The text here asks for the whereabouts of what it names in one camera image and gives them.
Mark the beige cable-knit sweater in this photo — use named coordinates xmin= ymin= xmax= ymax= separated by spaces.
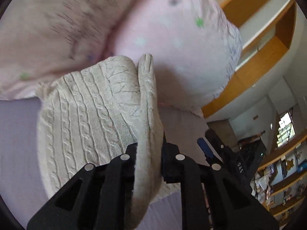
xmin=36 ymin=54 xmax=180 ymax=229

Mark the wooden bookshelf with items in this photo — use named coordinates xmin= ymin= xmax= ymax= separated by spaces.
xmin=250 ymin=130 xmax=306 ymax=229

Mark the pink pillow with flowers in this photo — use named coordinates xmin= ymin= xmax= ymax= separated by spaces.
xmin=104 ymin=0 xmax=242 ymax=111

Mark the wooden headboard shelf unit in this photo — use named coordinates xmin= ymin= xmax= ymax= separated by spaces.
xmin=202 ymin=0 xmax=297 ymax=121

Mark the pink pillow with tree print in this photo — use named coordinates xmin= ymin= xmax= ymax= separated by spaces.
xmin=1 ymin=0 xmax=134 ymax=100

